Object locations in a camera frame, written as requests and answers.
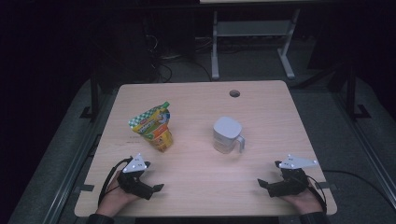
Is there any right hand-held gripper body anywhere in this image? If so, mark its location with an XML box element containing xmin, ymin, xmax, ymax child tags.
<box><xmin>267</xmin><ymin>154</ymin><xmax>318</xmax><ymax>198</ymax></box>

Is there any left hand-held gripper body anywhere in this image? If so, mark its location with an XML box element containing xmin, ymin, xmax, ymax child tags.
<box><xmin>117</xmin><ymin>153</ymin><xmax>155</xmax><ymax>201</ymax></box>

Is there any yellow snack pouch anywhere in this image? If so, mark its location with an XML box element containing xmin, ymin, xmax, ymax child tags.
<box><xmin>128</xmin><ymin>101</ymin><xmax>174</xmax><ymax>153</ymax></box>

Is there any clear jar with white lid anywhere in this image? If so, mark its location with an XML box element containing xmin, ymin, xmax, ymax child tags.
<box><xmin>212</xmin><ymin>116</ymin><xmax>246</xmax><ymax>155</ymax></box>

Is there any person's right hand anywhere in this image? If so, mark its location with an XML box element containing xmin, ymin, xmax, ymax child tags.
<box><xmin>281</xmin><ymin>183</ymin><xmax>325</xmax><ymax>216</ymax></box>

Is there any person's left hand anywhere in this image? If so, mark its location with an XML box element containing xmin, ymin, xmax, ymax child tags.
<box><xmin>96</xmin><ymin>171</ymin><xmax>141</xmax><ymax>217</ymax></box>

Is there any grey tape strip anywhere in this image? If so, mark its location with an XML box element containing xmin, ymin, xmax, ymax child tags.
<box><xmin>74</xmin><ymin>184</ymin><xmax>95</xmax><ymax>193</ymax></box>
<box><xmin>314</xmin><ymin>181</ymin><xmax>338</xmax><ymax>191</ymax></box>

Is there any black metal stand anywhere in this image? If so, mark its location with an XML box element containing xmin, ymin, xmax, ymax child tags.
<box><xmin>345</xmin><ymin>61</ymin><xmax>372</xmax><ymax>121</ymax></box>
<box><xmin>78</xmin><ymin>70</ymin><xmax>101</xmax><ymax>121</ymax></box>

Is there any left hand-held gripper cable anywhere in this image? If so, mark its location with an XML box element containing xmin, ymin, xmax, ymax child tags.
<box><xmin>97</xmin><ymin>157</ymin><xmax>134</xmax><ymax>207</ymax></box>

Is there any black floor cable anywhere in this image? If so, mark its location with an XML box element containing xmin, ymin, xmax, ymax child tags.
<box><xmin>321</xmin><ymin>169</ymin><xmax>396</xmax><ymax>213</ymax></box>

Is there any tangle of black cables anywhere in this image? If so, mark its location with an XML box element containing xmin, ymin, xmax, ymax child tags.
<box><xmin>144</xmin><ymin>32</ymin><xmax>213</xmax><ymax>83</ymax></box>

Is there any white metal table frame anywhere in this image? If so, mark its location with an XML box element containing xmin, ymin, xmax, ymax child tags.
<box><xmin>199</xmin><ymin>0</ymin><xmax>302</xmax><ymax>80</ymax></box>

